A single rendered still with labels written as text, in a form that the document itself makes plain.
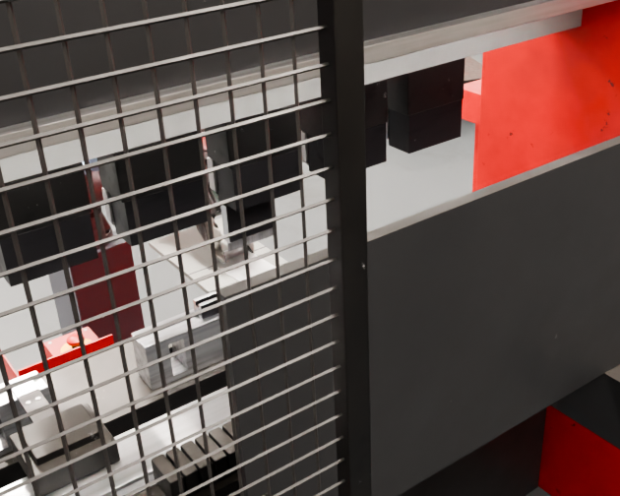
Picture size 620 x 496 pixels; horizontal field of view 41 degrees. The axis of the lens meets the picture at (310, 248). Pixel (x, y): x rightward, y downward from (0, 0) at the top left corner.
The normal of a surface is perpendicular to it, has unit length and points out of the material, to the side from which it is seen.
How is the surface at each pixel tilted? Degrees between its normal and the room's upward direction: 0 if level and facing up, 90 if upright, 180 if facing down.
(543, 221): 90
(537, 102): 90
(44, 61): 90
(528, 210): 90
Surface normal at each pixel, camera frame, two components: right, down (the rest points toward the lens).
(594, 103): -0.81, 0.31
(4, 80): 0.58, 0.36
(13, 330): -0.05, -0.88
